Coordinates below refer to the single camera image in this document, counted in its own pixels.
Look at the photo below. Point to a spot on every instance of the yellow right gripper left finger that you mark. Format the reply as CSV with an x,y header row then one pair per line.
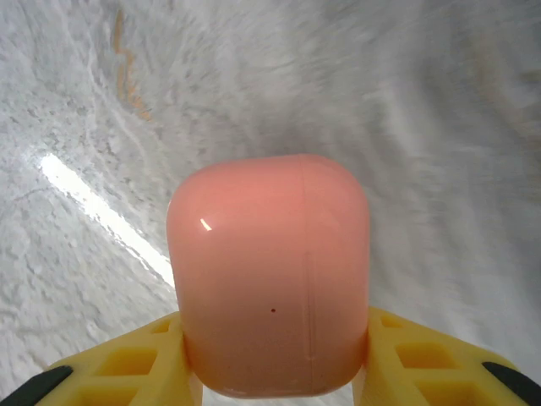
x,y
169,380

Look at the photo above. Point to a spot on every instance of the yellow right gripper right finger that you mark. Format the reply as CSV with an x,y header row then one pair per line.
x,y
380,380

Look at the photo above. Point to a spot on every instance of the pink earbud charging case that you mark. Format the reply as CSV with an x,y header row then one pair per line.
x,y
270,275

